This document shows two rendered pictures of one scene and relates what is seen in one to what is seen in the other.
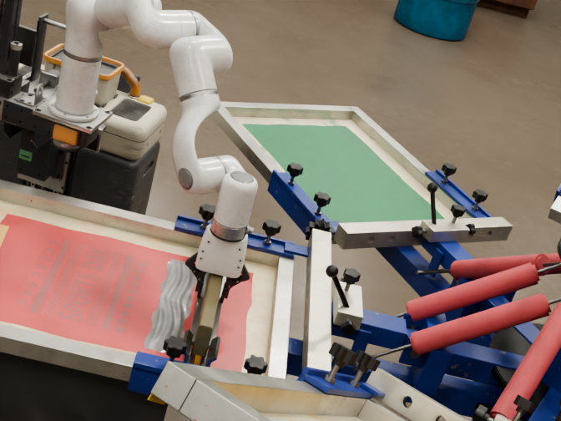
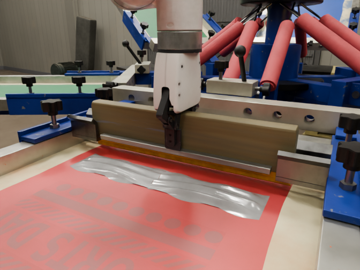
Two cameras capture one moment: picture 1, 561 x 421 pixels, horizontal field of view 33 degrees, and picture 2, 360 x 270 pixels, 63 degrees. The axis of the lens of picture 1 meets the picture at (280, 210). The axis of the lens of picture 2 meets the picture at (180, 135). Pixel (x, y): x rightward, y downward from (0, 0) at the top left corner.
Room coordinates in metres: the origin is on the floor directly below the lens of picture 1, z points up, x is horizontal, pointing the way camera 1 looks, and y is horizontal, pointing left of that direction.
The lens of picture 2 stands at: (1.48, 0.53, 1.20)
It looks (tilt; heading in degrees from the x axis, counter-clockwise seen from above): 19 degrees down; 303
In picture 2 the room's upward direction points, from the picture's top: straight up
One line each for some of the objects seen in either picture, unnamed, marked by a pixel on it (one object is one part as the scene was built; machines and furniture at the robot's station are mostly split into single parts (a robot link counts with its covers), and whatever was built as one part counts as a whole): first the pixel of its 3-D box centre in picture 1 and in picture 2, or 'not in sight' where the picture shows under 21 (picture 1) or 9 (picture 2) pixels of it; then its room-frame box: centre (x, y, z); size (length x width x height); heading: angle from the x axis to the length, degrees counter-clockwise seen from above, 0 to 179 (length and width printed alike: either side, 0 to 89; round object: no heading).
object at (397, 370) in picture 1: (296, 357); not in sight; (1.78, -0.13, 0.89); 1.24 x 0.06 x 0.06; 95
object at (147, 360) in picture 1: (207, 386); (343, 180); (1.49, 0.04, 0.98); 0.30 x 0.05 x 0.07; 95
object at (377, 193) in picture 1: (374, 165); (55, 68); (2.58, -0.23, 1.05); 1.08 x 0.61 x 0.23; 35
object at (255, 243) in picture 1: (233, 245); (83, 128); (2.04, 0.09, 0.98); 0.30 x 0.05 x 0.07; 95
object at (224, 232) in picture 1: (232, 225); (181, 39); (1.76, 0.09, 1.18); 0.09 x 0.07 x 0.03; 95
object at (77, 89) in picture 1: (80, 81); not in sight; (2.20, 0.57, 1.21); 0.16 x 0.13 x 0.15; 174
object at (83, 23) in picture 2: not in sight; (69, 53); (6.99, -3.66, 0.76); 0.91 x 0.90 x 1.53; 84
